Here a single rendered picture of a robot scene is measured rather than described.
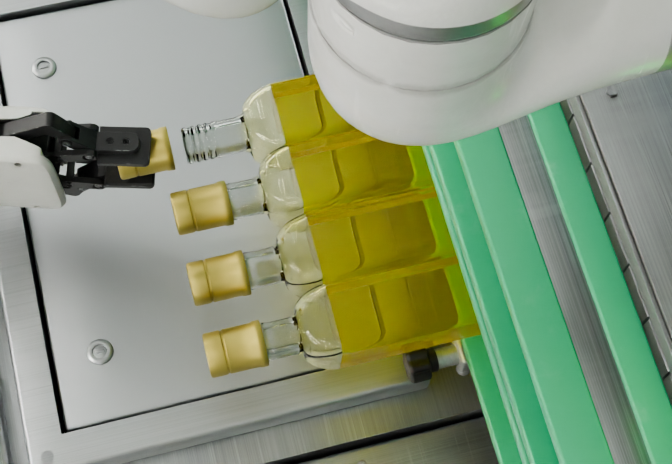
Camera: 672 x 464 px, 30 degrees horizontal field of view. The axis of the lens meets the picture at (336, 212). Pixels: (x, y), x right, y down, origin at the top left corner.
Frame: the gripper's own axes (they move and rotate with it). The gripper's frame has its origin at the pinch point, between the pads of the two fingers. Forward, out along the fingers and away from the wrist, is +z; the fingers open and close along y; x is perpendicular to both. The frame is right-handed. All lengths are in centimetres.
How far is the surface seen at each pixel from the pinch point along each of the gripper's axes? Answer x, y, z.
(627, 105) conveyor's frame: -2.4, 15.8, 35.8
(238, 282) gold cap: -10.8, 1.6, 9.2
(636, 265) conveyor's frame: -13.7, 15.2, 35.7
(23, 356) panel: -13.2, -11.6, -9.0
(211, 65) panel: 15.4, -12.6, 5.3
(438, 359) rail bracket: -14.9, -4.3, 25.0
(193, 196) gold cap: -4.1, 2.2, 5.6
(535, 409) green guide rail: -21.4, 6.9, 30.2
